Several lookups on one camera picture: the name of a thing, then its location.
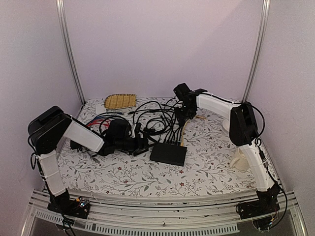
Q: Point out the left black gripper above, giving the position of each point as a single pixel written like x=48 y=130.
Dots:
x=140 y=147

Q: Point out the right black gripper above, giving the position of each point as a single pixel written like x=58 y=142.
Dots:
x=179 y=116

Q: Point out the black network switch box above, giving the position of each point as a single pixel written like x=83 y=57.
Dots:
x=169 y=154

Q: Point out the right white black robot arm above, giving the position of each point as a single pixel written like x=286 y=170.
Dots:
x=243 y=133

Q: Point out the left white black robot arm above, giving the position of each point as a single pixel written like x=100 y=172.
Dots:
x=46 y=131

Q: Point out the white ceramic bowl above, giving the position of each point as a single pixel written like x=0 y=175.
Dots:
x=226 y=125

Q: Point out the woven bamboo tray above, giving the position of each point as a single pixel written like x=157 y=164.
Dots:
x=120 y=101

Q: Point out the white floral table mat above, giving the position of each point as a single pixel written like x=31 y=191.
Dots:
x=206 y=170

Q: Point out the white card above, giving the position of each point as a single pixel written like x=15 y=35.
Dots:
x=99 y=109

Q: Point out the black power adapter box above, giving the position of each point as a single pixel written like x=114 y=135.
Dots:
x=75 y=146

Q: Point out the cream ceramic mug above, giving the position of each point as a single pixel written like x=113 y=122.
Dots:
x=239 y=161

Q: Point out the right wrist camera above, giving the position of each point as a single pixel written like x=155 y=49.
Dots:
x=181 y=90

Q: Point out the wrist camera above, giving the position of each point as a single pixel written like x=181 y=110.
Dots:
x=181 y=90
x=118 y=129

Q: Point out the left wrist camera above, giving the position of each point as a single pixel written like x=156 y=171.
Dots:
x=118 y=129

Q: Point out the aluminium front rail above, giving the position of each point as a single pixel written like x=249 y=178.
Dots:
x=115 y=215

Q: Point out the right aluminium frame post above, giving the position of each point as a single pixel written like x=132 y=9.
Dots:
x=258 y=47

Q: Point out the aluminium frame post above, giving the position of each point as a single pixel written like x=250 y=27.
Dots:
x=69 y=53
x=258 y=47

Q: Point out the left aluminium frame post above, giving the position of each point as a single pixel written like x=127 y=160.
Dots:
x=69 y=53

